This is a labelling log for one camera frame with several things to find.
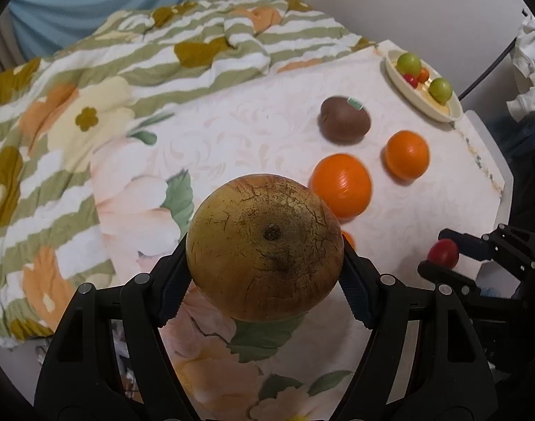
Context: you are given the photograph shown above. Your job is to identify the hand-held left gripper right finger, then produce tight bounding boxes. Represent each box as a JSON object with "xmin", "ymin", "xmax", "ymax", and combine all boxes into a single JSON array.
[{"xmin": 333, "ymin": 243, "xmax": 501, "ymax": 421}]

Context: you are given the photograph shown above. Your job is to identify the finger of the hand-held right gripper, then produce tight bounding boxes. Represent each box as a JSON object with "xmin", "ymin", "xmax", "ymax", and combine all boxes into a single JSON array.
[
  {"xmin": 417, "ymin": 260, "xmax": 480, "ymax": 299},
  {"xmin": 438, "ymin": 228, "xmax": 496, "ymax": 261}
]

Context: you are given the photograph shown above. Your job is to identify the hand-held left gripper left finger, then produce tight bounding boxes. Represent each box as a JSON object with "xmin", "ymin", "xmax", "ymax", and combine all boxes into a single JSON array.
[{"xmin": 34, "ymin": 239, "xmax": 202, "ymax": 421}]

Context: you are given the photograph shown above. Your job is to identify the large brownish apple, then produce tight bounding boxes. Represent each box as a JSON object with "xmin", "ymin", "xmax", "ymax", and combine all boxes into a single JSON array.
[{"xmin": 185, "ymin": 174, "xmax": 345, "ymax": 322}]

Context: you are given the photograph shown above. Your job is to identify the cream plate with yellow print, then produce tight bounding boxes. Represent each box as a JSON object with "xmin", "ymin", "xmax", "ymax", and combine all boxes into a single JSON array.
[{"xmin": 385, "ymin": 49, "xmax": 463, "ymax": 123}]

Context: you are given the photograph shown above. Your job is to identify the green round fruit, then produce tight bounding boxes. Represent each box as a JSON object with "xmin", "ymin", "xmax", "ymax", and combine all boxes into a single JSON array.
[
  {"xmin": 428, "ymin": 78, "xmax": 453, "ymax": 106},
  {"xmin": 396, "ymin": 53, "xmax": 423, "ymax": 75}
]

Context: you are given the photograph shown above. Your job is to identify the large orange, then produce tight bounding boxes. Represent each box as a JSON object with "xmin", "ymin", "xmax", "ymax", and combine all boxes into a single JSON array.
[
  {"xmin": 385, "ymin": 130, "xmax": 430, "ymax": 180},
  {"xmin": 310, "ymin": 154, "xmax": 373, "ymax": 220}
]

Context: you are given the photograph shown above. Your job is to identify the brown kiwi with sticker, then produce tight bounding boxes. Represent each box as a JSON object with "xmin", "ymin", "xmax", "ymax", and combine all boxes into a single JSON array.
[{"xmin": 319, "ymin": 95, "xmax": 372, "ymax": 145}]

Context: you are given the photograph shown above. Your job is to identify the floral tablecloth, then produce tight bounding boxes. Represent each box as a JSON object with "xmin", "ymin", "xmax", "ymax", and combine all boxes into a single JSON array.
[{"xmin": 90, "ymin": 39, "xmax": 503, "ymax": 421}]

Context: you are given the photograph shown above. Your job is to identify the white garment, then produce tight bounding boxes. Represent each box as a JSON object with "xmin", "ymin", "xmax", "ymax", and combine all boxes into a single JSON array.
[{"xmin": 507, "ymin": 13, "xmax": 535, "ymax": 123}]

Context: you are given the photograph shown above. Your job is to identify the green striped floral blanket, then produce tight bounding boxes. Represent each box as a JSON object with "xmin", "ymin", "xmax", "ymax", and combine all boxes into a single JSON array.
[{"xmin": 0, "ymin": 0, "xmax": 378, "ymax": 349}]

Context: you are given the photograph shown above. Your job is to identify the blue hanging cloth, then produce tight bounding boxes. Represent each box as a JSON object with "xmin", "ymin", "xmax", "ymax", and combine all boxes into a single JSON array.
[{"xmin": 11, "ymin": 0, "xmax": 226, "ymax": 60}]

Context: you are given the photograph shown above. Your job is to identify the beige curtain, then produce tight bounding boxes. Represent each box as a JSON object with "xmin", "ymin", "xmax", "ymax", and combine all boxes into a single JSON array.
[{"xmin": 0, "ymin": 9, "xmax": 31, "ymax": 71}]

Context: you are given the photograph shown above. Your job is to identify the black cable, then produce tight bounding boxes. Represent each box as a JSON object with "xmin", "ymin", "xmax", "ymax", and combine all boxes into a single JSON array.
[{"xmin": 458, "ymin": 9, "xmax": 531, "ymax": 99}]

